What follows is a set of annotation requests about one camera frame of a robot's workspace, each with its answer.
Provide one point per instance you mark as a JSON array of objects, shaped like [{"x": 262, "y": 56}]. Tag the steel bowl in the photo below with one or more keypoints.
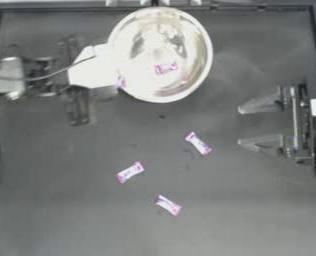
[{"x": 164, "y": 33}]

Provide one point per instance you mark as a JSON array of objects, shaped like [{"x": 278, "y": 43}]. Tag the purple Hi-Chew candy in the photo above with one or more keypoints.
[
  {"x": 198, "y": 143},
  {"x": 166, "y": 68},
  {"x": 120, "y": 82},
  {"x": 130, "y": 172},
  {"x": 167, "y": 205}
]

